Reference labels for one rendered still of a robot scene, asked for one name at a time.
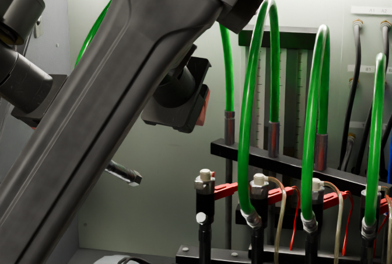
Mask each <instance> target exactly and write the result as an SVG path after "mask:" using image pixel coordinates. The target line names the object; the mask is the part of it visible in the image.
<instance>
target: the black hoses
mask: <svg viewBox="0 0 392 264"><path fill-rule="evenodd" d="M359 28H360V27H359V25H356V26H355V27H354V29H353V34H354V40H355V52H356V58H355V69H354V74H353V80H352V85H351V90H350V94H349V99H348V104H347V108H346V114H345V120H344V128H343V134H342V143H341V155H340V161H339V167H338V168H337V170H340V171H344V172H346V171H347V165H348V161H349V158H350V156H351V151H352V146H353V143H352V141H348V131H349V123H350V119H351V113H352V107H353V103H354V98H355V93H356V88H357V84H358V79H359V73H360V68H361V41H360V35H359ZM382 36H383V54H385V55H386V72H387V67H388V63H389V38H388V27H387V26H385V27H383V30H382ZM372 102H373V100H372ZM371 118H372V103H371V105H370V109H369V113H368V116H367V119H366V123H365V128H364V131H363V135H362V140H361V143H360V147H359V152H358V157H357V160H356V165H355V167H353V168H352V169H351V173H352V174H355V175H359V174H360V171H361V170H360V168H361V163H362V159H363V155H364V151H365V147H366V142H367V139H368V134H369V130H370V126H371ZM391 128H392V113H391V116H390V118H389V121H388V123H387V126H386V129H385V131H384V134H383V137H382V139H381V151H380V171H379V175H380V179H379V181H381V182H384V183H387V179H386V177H387V176H388V171H387V170H386V169H385V161H384V147H385V145H386V142H387V139H388V137H389V134H390V131H391ZM347 141H348V143H347Z"/></svg>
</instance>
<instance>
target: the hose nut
mask: <svg viewBox="0 0 392 264"><path fill-rule="evenodd" d="M132 171H134V173H135V178H134V180H133V181H132V182H127V183H128V184H129V185H131V186H133V187H134V186H137V185H140V182H141V179H142V176H141V175H140V174H139V173H138V172H137V171H135V170H132Z"/></svg>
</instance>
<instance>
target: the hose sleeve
mask: <svg viewBox="0 0 392 264"><path fill-rule="evenodd" d="M104 171H105V172H108V173H110V174H112V175H114V176H116V177H118V178H119V179H121V180H124V181H126V182H132V181H133V180H134V178H135V173H134V171H132V170H130V169H128V168H127V167H125V166H122V165H120V164H118V163H116V162H114V161H113V160H111V161H110V163H109V164H108V166H107V167H106V169H105V170H104Z"/></svg>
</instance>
